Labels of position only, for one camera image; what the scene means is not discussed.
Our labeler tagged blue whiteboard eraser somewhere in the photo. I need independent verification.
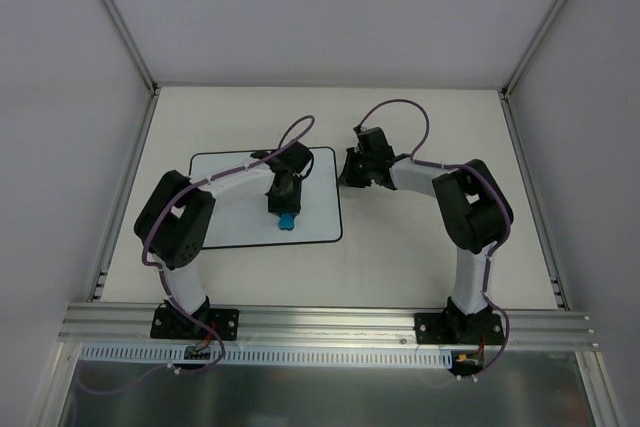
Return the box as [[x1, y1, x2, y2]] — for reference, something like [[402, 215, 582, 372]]
[[278, 213, 296, 231]]

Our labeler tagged white whiteboard black frame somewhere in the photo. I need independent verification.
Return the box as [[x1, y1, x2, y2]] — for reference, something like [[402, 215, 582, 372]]
[[203, 147, 343, 249]]

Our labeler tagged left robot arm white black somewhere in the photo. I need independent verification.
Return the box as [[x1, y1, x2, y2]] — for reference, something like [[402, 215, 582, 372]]
[[134, 142, 314, 343]]

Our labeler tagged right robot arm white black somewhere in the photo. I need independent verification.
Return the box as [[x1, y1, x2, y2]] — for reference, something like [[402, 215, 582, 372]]
[[339, 126, 513, 345]]

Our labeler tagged white slotted cable duct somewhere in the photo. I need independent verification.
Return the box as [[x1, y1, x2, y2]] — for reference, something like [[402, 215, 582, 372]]
[[79, 343, 453, 370]]

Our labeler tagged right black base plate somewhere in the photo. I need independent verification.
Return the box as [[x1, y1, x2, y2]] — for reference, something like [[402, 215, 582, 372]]
[[414, 311, 505, 346]]

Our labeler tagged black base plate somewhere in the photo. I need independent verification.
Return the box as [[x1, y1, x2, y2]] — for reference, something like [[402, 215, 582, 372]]
[[149, 301, 240, 341], [414, 311, 505, 346]]

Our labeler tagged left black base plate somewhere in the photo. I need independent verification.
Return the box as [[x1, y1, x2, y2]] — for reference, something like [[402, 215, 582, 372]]
[[149, 301, 240, 341]]

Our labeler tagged left aluminium frame post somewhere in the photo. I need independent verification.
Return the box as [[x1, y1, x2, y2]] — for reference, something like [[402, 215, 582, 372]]
[[99, 0, 158, 95]]

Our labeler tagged aluminium frame post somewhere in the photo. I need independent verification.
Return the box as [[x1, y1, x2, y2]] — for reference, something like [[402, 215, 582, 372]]
[[99, 0, 158, 95], [501, 0, 570, 99]]

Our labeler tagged aluminium mounting rail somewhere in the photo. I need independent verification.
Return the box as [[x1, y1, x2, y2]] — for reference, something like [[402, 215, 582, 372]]
[[57, 302, 600, 352]]

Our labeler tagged right aluminium frame post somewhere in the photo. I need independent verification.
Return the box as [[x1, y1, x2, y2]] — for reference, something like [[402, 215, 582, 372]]
[[501, 0, 570, 99]]

